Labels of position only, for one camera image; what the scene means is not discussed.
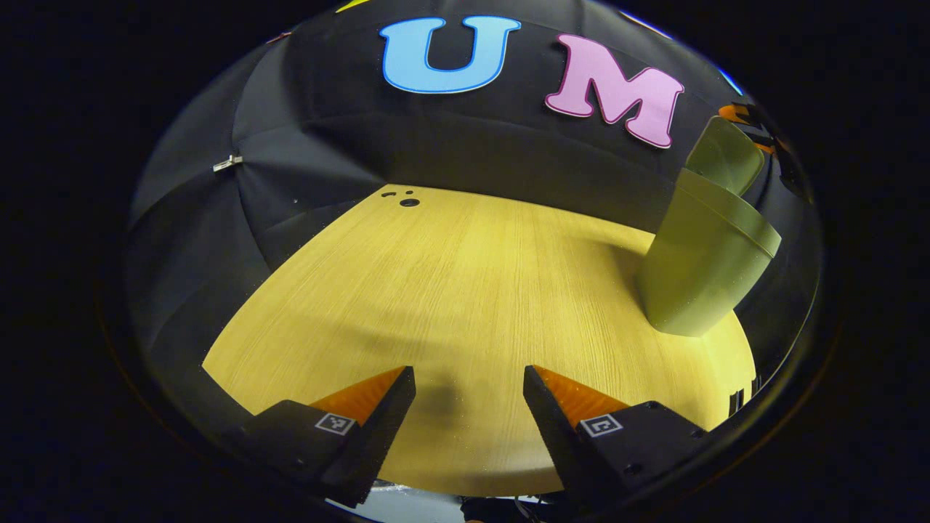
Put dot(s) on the silver cloth clip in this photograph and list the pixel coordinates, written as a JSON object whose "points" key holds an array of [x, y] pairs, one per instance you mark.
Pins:
{"points": [[227, 163]]}

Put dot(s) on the green desktop garbage bin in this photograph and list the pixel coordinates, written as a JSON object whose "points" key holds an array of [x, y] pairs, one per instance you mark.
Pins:
{"points": [[697, 269]]}

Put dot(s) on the black backdrop cloth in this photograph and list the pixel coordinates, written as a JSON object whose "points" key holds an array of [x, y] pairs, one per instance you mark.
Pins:
{"points": [[327, 152]]}

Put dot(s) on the wooden desktop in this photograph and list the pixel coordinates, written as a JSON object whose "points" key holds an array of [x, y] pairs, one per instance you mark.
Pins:
{"points": [[472, 290]]}

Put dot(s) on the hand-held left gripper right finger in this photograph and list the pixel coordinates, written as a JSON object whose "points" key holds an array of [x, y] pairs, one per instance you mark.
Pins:
{"points": [[556, 428]]}

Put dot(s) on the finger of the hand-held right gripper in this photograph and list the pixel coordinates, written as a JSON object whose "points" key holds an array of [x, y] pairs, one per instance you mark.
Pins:
{"points": [[732, 111]]}

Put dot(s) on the small black clamp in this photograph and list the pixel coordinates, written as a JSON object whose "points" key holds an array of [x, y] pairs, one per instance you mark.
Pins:
{"points": [[737, 403]]}

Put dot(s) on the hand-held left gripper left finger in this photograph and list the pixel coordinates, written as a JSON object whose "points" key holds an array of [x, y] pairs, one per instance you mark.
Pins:
{"points": [[378, 428]]}

